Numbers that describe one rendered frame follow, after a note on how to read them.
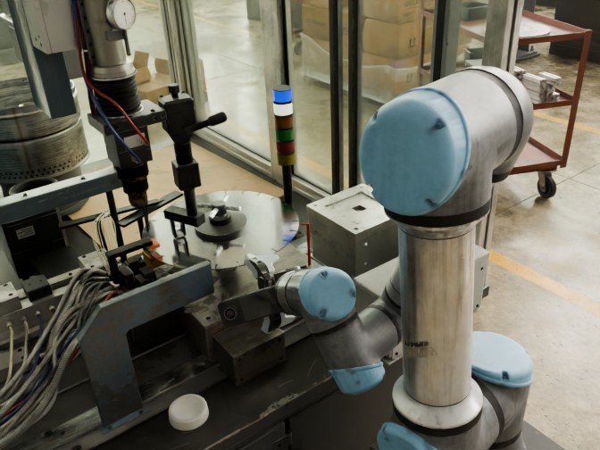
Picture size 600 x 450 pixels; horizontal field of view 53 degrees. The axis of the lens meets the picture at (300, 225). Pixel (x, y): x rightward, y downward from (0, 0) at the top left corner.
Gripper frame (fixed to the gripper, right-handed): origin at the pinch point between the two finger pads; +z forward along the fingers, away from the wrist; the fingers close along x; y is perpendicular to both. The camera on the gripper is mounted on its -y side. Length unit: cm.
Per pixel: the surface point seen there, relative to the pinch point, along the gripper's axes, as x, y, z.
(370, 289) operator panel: -4.6, 20.0, -9.6
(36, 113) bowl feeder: 56, -29, 53
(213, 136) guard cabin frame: 50, 27, 98
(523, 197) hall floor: -5, 204, 155
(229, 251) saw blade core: 9.2, -1.4, 2.8
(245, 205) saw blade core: 18.1, 8.0, 16.8
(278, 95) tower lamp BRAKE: 41.2, 22.2, 16.1
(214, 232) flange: 13.7, -2.2, 8.1
